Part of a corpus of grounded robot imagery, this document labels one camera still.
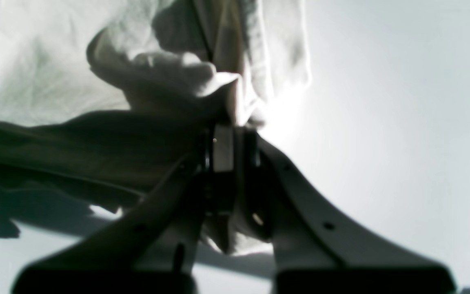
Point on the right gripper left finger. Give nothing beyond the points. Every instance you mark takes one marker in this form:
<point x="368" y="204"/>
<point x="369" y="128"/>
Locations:
<point x="150" y="250"/>

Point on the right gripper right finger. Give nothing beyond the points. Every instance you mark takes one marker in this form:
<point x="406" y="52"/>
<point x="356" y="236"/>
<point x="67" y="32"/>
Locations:
<point x="317" y="248"/>

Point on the beige t-shirt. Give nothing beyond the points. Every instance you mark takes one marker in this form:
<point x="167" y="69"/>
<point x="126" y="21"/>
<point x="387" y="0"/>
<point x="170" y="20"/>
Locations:
<point x="99" y="98"/>

